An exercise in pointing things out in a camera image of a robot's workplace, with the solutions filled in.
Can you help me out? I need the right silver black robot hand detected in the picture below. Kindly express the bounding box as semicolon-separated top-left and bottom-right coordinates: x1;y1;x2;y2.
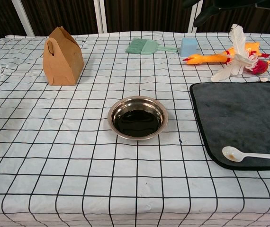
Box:
183;0;270;27

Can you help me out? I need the white plastic spoon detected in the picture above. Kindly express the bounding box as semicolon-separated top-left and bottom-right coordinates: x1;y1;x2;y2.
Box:
222;146;270;163

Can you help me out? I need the dark grey cloth mat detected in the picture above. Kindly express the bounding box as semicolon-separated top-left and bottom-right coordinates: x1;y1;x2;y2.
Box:
189;77;270;171

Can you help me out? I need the steel bowl with dark sauce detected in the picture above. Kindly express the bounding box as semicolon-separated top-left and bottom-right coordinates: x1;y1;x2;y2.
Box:
107;96;169;141

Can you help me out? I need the light blue cube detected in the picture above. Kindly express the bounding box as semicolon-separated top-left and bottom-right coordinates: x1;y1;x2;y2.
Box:
180;37;198;57

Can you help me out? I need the white feather red toy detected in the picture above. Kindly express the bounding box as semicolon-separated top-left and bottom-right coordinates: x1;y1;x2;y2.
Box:
210;23;270;83

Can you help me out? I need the yellow rubber chicken toy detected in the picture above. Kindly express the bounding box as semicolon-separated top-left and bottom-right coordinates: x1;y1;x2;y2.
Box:
183;41;270;67

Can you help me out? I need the green plastic brush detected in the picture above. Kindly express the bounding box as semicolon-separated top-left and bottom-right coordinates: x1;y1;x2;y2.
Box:
125;38;180;55

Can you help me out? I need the brown paper gable box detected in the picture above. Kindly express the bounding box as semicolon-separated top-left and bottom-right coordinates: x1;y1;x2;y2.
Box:
42;26;85;86

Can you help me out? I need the white black checkered tablecloth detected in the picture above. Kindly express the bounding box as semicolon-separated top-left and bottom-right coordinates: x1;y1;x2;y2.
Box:
0;30;270;227

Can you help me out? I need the white frame post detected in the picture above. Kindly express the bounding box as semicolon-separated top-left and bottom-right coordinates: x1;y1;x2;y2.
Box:
187;0;204;34
13;0;36;37
93;0;108;34

